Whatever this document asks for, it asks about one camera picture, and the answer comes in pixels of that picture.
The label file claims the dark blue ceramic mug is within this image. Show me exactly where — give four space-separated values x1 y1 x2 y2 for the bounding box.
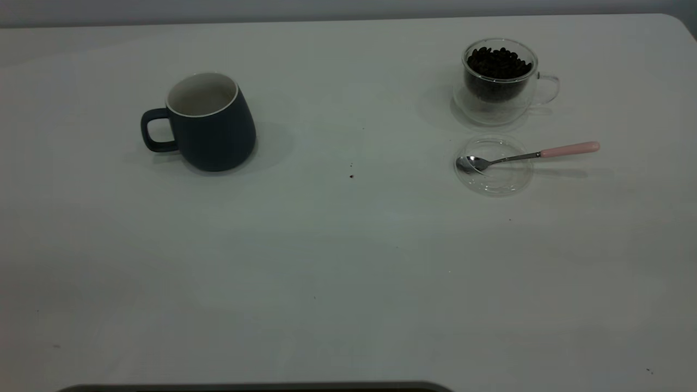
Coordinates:
140 72 257 173

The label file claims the pink-handled metal spoon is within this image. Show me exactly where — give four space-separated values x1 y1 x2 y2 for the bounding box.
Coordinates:
456 142 601 175

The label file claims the dark coffee beans pile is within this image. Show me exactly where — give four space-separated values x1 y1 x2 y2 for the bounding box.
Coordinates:
466 47 533 103

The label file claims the clear double-wall glass cup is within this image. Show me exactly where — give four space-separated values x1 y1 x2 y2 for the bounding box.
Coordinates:
452 37 561 127

